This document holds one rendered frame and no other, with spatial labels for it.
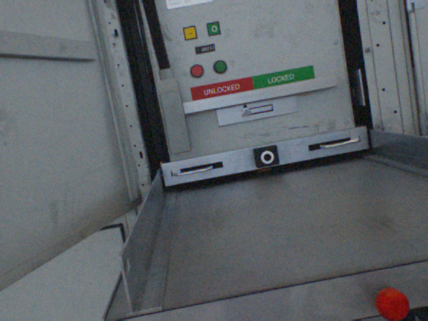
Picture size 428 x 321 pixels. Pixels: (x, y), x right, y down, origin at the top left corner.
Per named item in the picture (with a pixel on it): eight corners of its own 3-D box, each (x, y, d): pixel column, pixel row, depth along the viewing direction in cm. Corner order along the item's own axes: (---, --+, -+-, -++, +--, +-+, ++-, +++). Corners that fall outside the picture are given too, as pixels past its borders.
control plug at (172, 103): (191, 150, 112) (177, 76, 110) (170, 154, 112) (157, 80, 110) (191, 147, 120) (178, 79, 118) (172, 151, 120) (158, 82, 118)
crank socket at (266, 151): (280, 164, 121) (277, 145, 120) (257, 168, 121) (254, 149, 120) (278, 163, 124) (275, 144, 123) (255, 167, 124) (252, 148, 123)
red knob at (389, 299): (415, 321, 50) (410, 292, 49) (384, 327, 50) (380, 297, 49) (396, 303, 54) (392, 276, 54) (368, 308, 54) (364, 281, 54)
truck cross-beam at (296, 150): (369, 148, 125) (366, 125, 124) (165, 186, 123) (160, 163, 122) (362, 147, 130) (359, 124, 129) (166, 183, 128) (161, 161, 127)
